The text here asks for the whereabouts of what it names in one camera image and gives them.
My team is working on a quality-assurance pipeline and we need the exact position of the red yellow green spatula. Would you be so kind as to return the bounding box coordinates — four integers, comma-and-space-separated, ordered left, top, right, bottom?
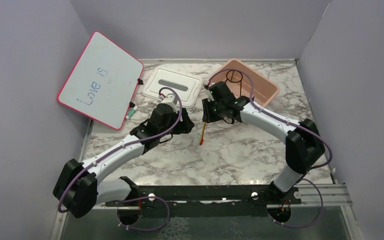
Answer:
199, 122, 207, 146

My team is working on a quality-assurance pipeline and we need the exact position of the black wire tripod stand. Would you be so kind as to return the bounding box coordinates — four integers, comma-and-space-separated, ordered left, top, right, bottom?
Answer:
224, 69, 244, 97

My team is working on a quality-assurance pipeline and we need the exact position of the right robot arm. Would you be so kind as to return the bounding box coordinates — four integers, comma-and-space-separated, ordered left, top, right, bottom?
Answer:
202, 81, 326, 204

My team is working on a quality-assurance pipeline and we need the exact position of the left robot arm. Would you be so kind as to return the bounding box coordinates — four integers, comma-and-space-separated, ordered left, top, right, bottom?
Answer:
52, 103, 195, 218

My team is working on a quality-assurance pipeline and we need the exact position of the pink plastic bin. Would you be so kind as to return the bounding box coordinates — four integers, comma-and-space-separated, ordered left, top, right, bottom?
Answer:
210, 59, 280, 107

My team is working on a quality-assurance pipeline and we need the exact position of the green whiteboard marker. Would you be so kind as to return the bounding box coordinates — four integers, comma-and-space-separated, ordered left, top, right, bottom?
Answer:
125, 106, 138, 120

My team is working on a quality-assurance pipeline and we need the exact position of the white plastic lid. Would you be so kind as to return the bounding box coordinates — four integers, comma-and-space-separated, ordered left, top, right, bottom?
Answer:
142, 67, 204, 109

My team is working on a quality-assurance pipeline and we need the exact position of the black whiteboard clip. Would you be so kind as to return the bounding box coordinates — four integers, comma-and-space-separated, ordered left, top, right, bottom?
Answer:
137, 78, 144, 85

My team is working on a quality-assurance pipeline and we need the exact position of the pink-framed whiteboard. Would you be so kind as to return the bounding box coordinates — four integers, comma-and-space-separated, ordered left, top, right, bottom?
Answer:
56, 31, 144, 130

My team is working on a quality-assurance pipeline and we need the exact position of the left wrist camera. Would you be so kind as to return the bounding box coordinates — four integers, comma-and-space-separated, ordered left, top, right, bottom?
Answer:
161, 93, 178, 106

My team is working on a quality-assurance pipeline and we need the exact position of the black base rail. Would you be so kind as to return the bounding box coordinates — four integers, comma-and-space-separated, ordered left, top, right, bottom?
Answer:
59, 183, 349, 220

